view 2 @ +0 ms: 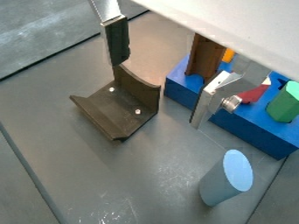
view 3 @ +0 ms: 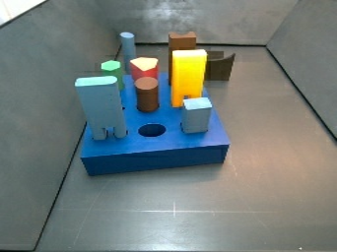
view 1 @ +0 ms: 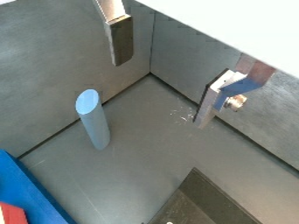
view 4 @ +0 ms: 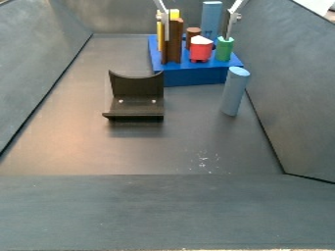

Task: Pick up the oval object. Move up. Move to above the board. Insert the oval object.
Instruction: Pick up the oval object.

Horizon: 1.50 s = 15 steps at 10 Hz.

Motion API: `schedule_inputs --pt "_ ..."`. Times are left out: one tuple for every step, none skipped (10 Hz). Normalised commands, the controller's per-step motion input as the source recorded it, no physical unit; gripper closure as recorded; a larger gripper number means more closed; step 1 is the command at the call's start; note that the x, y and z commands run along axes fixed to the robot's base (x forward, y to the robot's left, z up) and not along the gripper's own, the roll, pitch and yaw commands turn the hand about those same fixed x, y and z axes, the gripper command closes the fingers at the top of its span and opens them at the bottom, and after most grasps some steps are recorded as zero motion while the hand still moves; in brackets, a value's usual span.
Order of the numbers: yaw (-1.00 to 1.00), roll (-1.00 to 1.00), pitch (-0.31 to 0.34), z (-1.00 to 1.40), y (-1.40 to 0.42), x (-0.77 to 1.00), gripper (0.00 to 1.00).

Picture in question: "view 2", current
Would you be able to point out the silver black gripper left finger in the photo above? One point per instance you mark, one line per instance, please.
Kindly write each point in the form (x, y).
(113, 28)

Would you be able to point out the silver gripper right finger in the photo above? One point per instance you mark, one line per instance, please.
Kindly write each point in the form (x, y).
(220, 91)

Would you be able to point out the light blue oval peg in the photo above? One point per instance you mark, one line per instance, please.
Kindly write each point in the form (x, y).
(228, 178)

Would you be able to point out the blue shape sorter board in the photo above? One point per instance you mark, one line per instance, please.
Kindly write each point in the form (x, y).
(250, 123)

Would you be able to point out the dark red block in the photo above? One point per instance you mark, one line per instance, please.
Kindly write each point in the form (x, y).
(254, 94)

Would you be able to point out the yellow orange block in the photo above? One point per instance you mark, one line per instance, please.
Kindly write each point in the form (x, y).
(228, 55)

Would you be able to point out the tall brown block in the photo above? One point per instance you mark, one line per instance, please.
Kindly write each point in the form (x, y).
(204, 57)

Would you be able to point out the green hexagonal peg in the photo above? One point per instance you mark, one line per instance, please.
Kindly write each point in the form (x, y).
(283, 108)

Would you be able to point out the black curved holder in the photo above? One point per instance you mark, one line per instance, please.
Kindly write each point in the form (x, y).
(121, 106)

